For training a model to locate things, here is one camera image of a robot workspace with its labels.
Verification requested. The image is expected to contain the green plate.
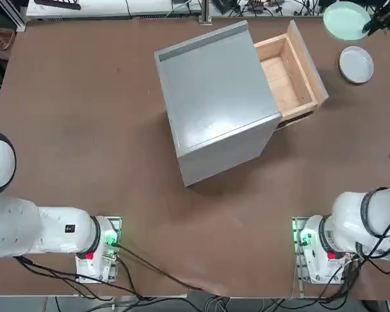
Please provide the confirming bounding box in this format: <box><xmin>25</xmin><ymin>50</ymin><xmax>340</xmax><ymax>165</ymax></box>
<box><xmin>322</xmin><ymin>1</ymin><xmax>372</xmax><ymax>42</ymax></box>

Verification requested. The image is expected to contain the white plate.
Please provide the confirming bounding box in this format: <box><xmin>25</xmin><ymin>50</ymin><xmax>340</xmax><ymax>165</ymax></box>
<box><xmin>339</xmin><ymin>45</ymin><xmax>375</xmax><ymax>85</ymax></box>

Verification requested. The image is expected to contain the gray wooden drawer white handle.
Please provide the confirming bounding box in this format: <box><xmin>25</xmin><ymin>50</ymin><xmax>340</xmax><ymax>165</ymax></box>
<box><xmin>253</xmin><ymin>19</ymin><xmax>330</xmax><ymax>131</ymax></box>

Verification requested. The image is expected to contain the dark power adapter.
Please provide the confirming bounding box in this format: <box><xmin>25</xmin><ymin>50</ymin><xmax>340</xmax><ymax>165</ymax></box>
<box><xmin>212</xmin><ymin>0</ymin><xmax>241</xmax><ymax>16</ymax></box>

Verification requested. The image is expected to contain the gray cabinet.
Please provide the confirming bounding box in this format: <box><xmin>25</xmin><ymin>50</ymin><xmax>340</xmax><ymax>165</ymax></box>
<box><xmin>154</xmin><ymin>19</ymin><xmax>284</xmax><ymax>188</ymax></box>

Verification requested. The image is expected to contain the white long box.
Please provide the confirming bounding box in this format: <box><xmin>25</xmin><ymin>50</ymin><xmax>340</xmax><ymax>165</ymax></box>
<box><xmin>25</xmin><ymin>0</ymin><xmax>174</xmax><ymax>18</ymax></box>

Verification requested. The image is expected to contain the pink plastic basket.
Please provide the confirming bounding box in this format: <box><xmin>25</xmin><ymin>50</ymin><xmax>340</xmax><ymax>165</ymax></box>
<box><xmin>0</xmin><ymin>27</ymin><xmax>17</xmax><ymax>60</ymax></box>

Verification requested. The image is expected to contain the metal post with bracket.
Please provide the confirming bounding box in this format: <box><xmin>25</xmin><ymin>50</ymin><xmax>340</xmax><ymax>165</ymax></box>
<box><xmin>198</xmin><ymin>0</ymin><xmax>213</xmax><ymax>26</ymax></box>

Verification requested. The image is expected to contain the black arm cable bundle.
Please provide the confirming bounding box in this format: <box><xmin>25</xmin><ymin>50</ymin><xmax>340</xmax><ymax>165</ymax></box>
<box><xmin>356</xmin><ymin>96</ymin><xmax>390</xmax><ymax>274</ymax></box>

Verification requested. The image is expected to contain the aluminium frame profile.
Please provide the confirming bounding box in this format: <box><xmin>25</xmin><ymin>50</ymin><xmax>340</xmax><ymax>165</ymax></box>
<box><xmin>14</xmin><ymin>0</ymin><xmax>29</xmax><ymax>33</ymax></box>

